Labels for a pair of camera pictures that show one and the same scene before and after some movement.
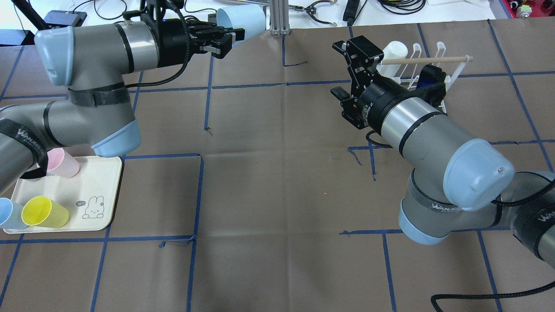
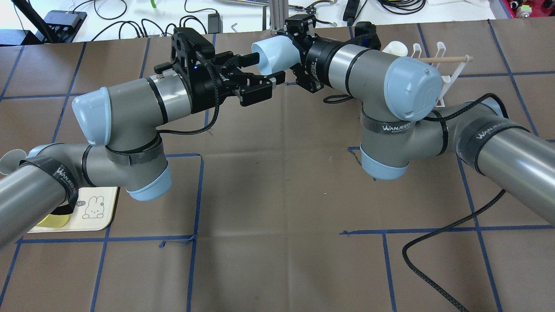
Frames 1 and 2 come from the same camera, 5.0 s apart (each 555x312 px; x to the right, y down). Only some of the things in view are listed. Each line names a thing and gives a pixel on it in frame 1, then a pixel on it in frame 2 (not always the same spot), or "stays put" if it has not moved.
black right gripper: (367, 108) -> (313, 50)
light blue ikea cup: (252, 17) -> (276, 53)
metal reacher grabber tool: (311, 9) stays put
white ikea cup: (394, 50) stays put
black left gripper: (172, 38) -> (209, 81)
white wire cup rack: (454, 65) stays put
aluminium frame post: (279, 17) stays put
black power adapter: (350, 11) stays put
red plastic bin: (540, 8) stays put
